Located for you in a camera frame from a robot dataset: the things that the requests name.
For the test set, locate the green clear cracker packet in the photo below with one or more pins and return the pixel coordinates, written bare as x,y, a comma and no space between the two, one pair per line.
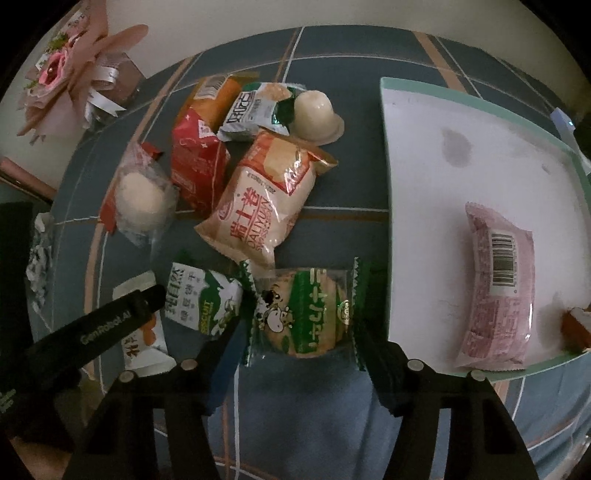
304,314

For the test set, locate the red snack packet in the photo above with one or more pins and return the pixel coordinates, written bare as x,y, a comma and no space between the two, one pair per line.
194,157

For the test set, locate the large beige snack packet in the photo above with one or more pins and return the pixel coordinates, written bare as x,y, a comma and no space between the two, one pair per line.
258,203

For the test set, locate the pink snack packet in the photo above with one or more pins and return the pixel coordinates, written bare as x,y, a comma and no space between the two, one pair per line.
498,295

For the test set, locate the green white biscuit packet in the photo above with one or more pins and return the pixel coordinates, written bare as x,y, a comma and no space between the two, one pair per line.
198,295

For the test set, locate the orange cake packet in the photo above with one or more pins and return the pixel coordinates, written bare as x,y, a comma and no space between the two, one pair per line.
217,104

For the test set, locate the brown box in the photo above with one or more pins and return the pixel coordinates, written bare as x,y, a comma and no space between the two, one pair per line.
129,83

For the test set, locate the pink flower bouquet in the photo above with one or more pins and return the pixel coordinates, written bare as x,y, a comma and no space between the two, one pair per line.
60,74

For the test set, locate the white green cracker packet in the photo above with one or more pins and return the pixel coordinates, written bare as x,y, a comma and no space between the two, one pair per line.
249,110

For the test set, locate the white orange snack packet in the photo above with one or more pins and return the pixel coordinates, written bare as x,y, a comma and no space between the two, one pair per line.
147,344

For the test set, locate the clear red round cake packet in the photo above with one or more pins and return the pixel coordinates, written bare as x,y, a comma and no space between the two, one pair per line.
138,194

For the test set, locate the blue plaid cloth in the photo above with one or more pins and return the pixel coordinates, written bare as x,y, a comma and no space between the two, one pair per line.
341,60

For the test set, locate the white jelly cup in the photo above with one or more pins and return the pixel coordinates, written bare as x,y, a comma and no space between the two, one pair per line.
314,113

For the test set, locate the crumpled clear plastic bag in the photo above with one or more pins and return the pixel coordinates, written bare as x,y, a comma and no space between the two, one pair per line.
41,263

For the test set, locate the white tray with green rim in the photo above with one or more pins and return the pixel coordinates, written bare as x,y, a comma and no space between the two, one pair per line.
438,207

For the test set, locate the light blue object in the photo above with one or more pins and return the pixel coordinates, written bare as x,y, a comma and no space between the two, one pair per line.
564,122

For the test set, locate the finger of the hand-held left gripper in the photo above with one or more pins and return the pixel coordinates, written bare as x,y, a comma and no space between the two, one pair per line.
150,300

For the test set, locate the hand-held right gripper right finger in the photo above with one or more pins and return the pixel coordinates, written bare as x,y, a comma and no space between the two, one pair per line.
376,369

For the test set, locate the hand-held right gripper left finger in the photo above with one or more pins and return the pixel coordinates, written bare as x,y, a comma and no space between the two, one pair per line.
224,369

